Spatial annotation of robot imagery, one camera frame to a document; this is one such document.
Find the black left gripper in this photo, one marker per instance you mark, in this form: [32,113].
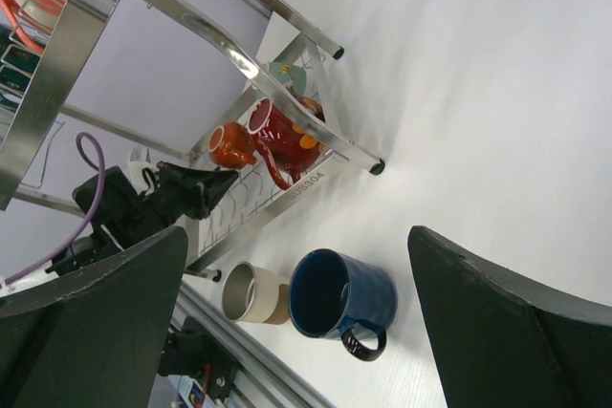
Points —
[191,192]

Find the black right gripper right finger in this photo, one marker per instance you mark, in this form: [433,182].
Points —
[501,339]

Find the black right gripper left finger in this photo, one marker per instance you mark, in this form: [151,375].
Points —
[93,337]

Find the orange black round mug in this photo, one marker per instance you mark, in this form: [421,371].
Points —
[231,146]

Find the red cup white interior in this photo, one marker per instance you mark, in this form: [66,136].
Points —
[285,147]

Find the steel tumbler cork base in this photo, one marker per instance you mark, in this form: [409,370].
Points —
[255,295]

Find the mint green cup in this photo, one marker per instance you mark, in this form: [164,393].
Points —
[291,77]

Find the dark blue speckled mug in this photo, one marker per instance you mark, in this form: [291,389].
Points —
[336,297]

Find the dark green mug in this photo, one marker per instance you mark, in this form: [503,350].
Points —
[17,64]

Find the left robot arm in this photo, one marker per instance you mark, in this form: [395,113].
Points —
[125,217]

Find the stainless steel dish rack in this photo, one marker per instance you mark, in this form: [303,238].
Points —
[160,74]

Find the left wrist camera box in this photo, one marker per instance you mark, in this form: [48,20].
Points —
[139,166]

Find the aluminium mounting rail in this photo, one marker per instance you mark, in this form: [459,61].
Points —
[220,365]

